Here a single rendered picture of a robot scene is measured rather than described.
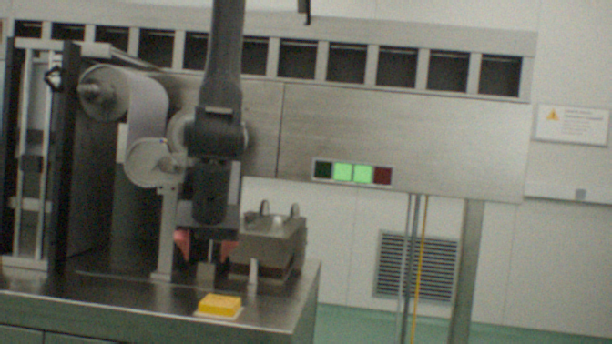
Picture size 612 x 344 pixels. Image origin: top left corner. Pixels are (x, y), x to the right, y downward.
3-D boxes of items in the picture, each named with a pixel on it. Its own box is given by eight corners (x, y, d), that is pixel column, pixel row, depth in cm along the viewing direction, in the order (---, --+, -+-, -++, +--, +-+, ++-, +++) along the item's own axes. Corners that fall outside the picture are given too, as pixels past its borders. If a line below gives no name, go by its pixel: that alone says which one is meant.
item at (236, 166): (209, 230, 127) (216, 156, 126) (233, 217, 150) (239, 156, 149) (211, 230, 127) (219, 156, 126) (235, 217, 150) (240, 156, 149)
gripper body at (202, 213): (178, 208, 86) (180, 172, 82) (239, 213, 88) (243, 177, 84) (174, 233, 80) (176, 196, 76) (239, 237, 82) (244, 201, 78)
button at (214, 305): (197, 314, 100) (198, 302, 100) (208, 304, 107) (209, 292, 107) (231, 318, 100) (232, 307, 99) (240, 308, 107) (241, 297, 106)
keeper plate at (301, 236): (292, 271, 138) (296, 231, 138) (297, 263, 148) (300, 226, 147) (301, 272, 138) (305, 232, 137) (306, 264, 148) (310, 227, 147)
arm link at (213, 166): (194, 163, 74) (233, 166, 75) (197, 139, 80) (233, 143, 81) (191, 201, 78) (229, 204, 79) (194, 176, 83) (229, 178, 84)
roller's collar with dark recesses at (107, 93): (79, 103, 124) (81, 77, 124) (92, 106, 130) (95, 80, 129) (104, 106, 123) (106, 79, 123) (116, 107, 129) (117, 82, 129)
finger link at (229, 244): (194, 245, 91) (198, 203, 86) (234, 247, 92) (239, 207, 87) (191, 272, 85) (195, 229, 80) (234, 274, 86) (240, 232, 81)
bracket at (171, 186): (149, 278, 122) (159, 152, 120) (159, 272, 128) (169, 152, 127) (169, 281, 121) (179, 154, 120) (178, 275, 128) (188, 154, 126)
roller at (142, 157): (123, 182, 129) (127, 136, 128) (162, 177, 154) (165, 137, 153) (168, 187, 127) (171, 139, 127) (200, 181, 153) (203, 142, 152)
